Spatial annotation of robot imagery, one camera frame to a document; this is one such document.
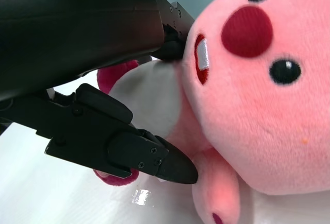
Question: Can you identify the pink plush beaver doll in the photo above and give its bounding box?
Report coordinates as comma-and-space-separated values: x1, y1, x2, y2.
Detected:
92, 0, 330, 224

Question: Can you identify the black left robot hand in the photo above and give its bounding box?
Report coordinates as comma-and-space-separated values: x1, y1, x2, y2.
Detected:
0, 0, 199, 185

